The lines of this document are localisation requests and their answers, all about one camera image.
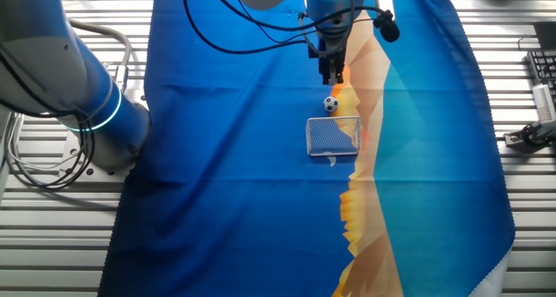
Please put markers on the grey camera on stand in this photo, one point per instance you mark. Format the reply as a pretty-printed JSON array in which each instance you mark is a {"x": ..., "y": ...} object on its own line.
[{"x": 544, "y": 103}]

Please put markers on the black keyboard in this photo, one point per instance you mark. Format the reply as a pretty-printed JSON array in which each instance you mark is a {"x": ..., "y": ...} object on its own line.
[{"x": 543, "y": 64}]

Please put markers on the black box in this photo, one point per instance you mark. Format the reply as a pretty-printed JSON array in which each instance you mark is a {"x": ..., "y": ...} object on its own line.
[{"x": 545, "y": 34}]

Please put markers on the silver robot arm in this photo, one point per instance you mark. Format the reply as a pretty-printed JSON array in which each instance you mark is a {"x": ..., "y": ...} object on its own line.
[{"x": 43, "y": 71}]

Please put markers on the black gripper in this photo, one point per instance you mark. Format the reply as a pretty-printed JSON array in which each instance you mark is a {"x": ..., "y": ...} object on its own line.
[{"x": 333, "y": 49}]

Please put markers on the blue mountain print cloth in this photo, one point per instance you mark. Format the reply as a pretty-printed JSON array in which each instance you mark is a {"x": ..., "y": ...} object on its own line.
[{"x": 217, "y": 201}]

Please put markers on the white mesh toy goal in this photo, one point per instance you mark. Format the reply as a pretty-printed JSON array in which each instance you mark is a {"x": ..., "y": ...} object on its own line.
[{"x": 326, "y": 138}]

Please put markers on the small black white soccer ball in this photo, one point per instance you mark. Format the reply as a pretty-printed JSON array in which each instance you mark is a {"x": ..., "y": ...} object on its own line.
[{"x": 331, "y": 104}]

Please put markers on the white tape piece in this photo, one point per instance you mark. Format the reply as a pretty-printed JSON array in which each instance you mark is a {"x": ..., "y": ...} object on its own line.
[{"x": 332, "y": 160}]

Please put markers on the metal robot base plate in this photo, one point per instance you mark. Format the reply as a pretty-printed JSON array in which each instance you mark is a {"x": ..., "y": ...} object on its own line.
[{"x": 100, "y": 175}]

